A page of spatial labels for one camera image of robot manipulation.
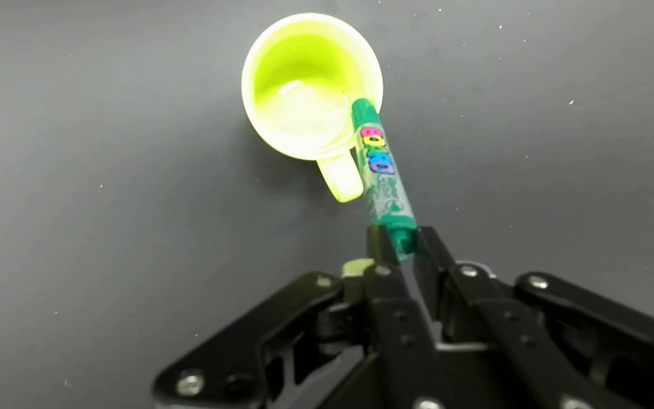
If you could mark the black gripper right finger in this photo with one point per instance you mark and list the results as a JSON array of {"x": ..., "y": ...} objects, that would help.
[{"x": 566, "y": 345}]

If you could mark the green marker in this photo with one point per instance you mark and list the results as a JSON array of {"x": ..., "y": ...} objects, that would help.
[{"x": 387, "y": 197}]

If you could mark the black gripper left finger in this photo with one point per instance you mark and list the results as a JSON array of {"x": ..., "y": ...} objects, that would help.
[{"x": 322, "y": 340}]

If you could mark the yellow-green plastic cup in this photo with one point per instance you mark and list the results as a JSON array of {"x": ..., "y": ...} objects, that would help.
[{"x": 298, "y": 82}]

